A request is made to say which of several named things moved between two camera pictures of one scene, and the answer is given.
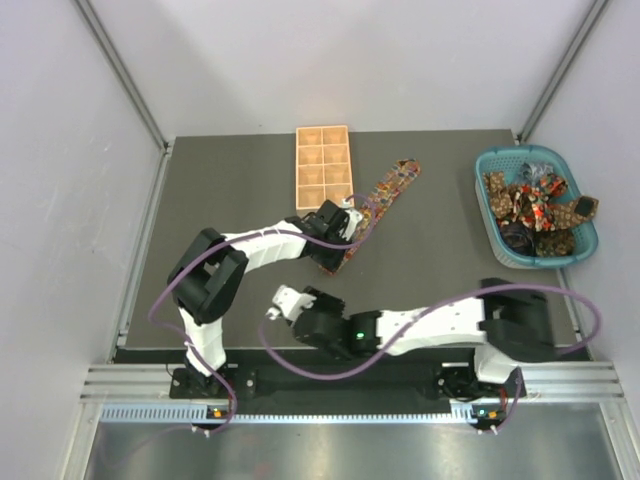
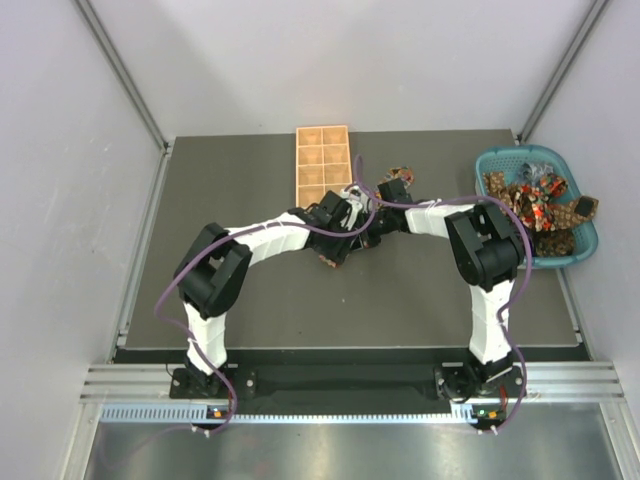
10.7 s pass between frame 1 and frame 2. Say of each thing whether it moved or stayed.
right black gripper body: moved
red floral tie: stayed
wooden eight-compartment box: stayed
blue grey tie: stayed
